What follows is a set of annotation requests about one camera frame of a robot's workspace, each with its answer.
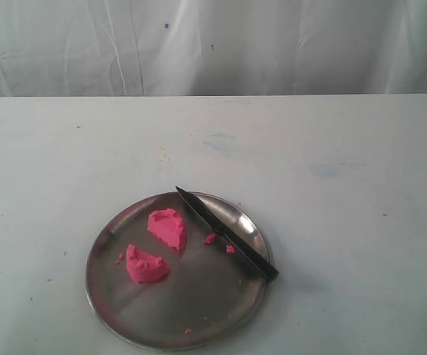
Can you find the pink crumb near knife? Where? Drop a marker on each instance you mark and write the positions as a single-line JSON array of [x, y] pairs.
[[210, 239]]

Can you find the black knife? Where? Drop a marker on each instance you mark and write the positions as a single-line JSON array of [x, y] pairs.
[[265, 269]]

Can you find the round stainless steel plate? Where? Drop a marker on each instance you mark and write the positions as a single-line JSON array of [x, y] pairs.
[[208, 290]]

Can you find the pink crumb right side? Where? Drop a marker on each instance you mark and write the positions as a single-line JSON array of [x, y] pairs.
[[230, 249]]

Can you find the white plastic backdrop sheet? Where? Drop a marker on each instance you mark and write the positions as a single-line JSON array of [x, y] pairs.
[[148, 48]]

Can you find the pink clay piece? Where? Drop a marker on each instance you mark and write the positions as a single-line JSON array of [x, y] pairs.
[[168, 226]]

